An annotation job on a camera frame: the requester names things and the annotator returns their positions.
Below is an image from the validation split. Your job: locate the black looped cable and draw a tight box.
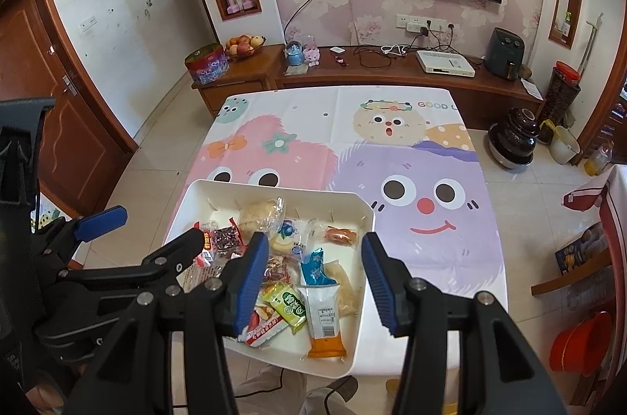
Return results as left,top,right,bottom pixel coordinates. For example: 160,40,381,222
355,45,402,68

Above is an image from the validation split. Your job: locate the dark green air fryer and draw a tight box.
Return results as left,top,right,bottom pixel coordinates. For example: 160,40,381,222
487,27,527,80

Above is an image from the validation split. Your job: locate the mop handle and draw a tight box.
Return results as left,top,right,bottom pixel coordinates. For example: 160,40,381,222
578,14,603,75

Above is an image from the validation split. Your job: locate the pink toy figure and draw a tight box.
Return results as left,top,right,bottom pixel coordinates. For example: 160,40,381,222
304,35,321,67

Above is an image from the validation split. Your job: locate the round colourful tin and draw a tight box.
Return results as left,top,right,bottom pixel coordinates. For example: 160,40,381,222
184,43,230,85

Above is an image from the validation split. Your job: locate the red white label packet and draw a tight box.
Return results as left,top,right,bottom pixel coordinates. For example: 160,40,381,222
176,248,246,288

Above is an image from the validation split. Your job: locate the white cloth covered furniture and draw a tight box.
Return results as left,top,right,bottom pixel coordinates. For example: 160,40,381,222
600,164,627,347

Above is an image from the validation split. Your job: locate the green snack packet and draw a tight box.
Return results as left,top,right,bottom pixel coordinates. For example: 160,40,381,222
262,283,308,335

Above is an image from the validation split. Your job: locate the wicker bin with red lid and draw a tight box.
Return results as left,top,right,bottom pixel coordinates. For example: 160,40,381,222
539,61,581,122

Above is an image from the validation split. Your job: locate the printed cardboard box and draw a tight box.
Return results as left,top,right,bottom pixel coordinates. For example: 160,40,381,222
555,221,613,276

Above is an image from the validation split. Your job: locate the red plastic basin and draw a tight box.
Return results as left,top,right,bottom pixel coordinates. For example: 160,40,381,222
549,310,615,379

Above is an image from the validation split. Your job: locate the wooden side cabinet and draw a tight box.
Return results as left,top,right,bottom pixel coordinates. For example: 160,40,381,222
191,43,287,117

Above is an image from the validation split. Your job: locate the white plastic jug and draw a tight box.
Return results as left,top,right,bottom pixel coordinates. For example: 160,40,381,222
539,118,581,166

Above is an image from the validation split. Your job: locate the sausage bun packet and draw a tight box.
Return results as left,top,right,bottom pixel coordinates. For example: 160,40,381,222
313,219,361,249

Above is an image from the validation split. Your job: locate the dark dried fruit packet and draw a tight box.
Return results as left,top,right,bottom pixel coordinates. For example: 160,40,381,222
200,221,248,259

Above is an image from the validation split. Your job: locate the orange biscuit packet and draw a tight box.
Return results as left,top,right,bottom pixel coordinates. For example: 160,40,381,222
299,283,348,359

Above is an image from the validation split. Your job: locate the pile of fruit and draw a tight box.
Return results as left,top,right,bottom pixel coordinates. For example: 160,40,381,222
225,34,266,56

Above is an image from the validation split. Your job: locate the yellow oil bottle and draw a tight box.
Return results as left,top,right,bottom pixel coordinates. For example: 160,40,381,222
584,140,615,177

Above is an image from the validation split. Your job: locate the wooden television console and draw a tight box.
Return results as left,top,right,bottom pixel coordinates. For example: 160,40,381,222
274,45,545,117

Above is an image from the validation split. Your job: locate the red white snack packet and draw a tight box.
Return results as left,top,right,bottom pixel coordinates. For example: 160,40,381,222
237,304,292,347

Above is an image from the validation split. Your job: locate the white plastic tray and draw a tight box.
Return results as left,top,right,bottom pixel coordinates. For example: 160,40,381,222
161,180,377,379

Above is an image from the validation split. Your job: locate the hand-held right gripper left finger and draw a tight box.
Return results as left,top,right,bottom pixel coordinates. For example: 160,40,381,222
73,231,270,415

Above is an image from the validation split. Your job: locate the white set-top box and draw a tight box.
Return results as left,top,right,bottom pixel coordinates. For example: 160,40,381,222
415,50,476,79

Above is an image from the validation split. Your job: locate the wicker fruit bowl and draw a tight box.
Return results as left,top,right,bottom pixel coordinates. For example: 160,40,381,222
224,43,268,62

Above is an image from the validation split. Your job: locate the clear pale pastry packet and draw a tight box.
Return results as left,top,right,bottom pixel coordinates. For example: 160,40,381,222
323,258,358,318

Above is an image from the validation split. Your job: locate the round bread packet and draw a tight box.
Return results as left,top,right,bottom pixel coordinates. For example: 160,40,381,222
237,197,286,242

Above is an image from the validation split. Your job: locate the clear nut bar packet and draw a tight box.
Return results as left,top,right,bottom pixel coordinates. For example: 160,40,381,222
265,254,302,286

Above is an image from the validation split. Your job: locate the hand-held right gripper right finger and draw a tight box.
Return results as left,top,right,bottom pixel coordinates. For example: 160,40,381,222
361,232,569,415

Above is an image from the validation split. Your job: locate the blueberry cake packet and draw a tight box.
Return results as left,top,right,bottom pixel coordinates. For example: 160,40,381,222
269,219,317,259

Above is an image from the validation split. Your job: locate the dark brown ceramic jar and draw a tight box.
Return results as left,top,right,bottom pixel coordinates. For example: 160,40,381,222
487,107,542,171

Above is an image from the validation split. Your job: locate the blue snow globe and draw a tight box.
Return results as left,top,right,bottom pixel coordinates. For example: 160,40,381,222
285,40,307,67

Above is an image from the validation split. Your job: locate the cartoon printed tablecloth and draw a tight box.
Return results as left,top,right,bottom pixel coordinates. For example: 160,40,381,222
161,86,505,379

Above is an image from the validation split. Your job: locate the person's left hand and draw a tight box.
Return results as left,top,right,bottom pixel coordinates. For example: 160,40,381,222
24,383,68,413

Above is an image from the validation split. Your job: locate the blue snack packet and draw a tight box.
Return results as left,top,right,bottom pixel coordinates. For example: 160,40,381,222
299,246,341,288

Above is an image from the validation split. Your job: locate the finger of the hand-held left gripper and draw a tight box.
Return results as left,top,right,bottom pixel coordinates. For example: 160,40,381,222
29,206,129,272
58,229,205,299

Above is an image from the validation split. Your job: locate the black television cable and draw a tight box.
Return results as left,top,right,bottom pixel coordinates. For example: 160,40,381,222
283,0,329,43

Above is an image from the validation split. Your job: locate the white wall socket strip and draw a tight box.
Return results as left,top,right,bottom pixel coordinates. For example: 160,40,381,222
396,14,456,34

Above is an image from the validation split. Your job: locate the brown wooden door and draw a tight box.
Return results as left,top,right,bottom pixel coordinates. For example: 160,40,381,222
0,0,140,220

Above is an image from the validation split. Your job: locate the white paper sheet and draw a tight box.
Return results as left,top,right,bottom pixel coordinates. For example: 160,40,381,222
519,78,544,100

